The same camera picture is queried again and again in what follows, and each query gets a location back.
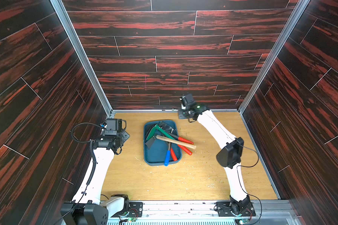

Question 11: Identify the chrome hoe blue grip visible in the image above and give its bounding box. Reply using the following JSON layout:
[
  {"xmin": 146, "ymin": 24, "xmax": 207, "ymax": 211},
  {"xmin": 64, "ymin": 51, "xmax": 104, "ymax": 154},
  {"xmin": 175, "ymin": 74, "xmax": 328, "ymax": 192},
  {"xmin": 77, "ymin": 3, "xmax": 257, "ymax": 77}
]
[{"xmin": 164, "ymin": 120, "xmax": 175, "ymax": 167}]

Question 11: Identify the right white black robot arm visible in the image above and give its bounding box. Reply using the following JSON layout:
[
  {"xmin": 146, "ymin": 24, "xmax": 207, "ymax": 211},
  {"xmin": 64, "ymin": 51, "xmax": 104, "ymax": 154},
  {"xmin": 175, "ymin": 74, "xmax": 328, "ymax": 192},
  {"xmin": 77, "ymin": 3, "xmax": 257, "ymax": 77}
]
[{"xmin": 178, "ymin": 94, "xmax": 255, "ymax": 217}]

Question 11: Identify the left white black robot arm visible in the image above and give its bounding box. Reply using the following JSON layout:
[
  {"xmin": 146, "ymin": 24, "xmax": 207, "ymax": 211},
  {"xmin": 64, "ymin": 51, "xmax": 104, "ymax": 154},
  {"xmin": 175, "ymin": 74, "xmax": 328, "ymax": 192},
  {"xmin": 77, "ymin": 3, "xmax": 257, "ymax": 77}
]
[{"xmin": 55, "ymin": 119, "xmax": 130, "ymax": 225}]

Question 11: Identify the teal plastic storage tray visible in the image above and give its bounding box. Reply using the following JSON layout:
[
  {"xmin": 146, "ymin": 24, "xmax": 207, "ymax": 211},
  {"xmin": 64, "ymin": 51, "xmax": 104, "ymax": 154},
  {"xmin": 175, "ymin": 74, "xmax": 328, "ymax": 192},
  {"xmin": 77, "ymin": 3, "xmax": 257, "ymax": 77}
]
[{"xmin": 143, "ymin": 120, "xmax": 178, "ymax": 166}]

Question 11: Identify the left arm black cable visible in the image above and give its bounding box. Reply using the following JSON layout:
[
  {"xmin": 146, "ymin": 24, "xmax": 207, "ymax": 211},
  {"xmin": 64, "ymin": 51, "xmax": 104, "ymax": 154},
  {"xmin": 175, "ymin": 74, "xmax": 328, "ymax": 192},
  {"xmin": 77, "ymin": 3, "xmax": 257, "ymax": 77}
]
[{"xmin": 71, "ymin": 122, "xmax": 106, "ymax": 144}]

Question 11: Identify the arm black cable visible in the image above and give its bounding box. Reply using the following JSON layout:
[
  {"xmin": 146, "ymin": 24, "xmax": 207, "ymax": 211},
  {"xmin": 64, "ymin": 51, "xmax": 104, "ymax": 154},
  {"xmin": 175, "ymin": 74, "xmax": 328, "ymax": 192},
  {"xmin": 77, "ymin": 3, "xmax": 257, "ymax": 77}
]
[
  {"xmin": 71, "ymin": 122, "xmax": 106, "ymax": 144},
  {"xmin": 236, "ymin": 143, "xmax": 263, "ymax": 225}
]

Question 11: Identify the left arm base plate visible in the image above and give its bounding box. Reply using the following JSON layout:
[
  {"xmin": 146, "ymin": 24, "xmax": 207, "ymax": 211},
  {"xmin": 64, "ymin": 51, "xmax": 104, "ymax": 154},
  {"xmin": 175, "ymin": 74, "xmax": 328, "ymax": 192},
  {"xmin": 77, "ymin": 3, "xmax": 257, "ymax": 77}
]
[{"xmin": 112, "ymin": 201, "xmax": 144, "ymax": 218}]

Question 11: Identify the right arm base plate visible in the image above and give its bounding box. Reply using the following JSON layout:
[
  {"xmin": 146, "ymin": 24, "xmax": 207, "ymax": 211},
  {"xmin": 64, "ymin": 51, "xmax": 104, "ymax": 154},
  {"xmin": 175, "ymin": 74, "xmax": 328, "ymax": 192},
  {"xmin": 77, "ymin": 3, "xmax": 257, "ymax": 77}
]
[{"xmin": 214, "ymin": 201, "xmax": 256, "ymax": 217}]

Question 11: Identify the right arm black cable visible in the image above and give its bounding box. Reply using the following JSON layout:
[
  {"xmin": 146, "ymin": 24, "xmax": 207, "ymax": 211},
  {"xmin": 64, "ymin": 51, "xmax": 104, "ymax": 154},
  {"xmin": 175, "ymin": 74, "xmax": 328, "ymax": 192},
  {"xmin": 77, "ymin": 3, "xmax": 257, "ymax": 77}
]
[{"xmin": 236, "ymin": 143, "xmax": 263, "ymax": 225}]

